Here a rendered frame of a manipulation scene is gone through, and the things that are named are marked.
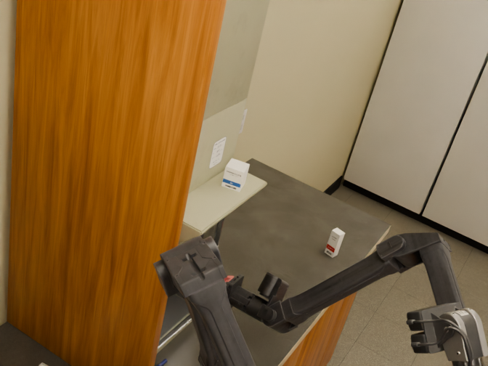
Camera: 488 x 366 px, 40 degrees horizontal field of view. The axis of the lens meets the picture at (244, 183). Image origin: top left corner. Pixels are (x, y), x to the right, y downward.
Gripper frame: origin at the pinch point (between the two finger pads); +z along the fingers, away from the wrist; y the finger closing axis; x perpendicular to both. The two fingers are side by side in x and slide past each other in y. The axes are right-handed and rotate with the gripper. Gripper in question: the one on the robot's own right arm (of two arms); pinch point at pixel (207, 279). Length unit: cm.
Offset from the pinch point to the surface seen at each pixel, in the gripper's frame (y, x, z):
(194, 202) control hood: 30.1, 14.3, 1.6
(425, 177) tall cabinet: -64, -295, -4
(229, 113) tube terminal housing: 49.3, 0.9, 4.9
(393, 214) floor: -100, -296, 6
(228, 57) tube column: 65, 8, 5
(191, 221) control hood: 29.6, 21.7, -2.5
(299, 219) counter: -20, -88, 7
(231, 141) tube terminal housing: 40.1, -4.4, 5.1
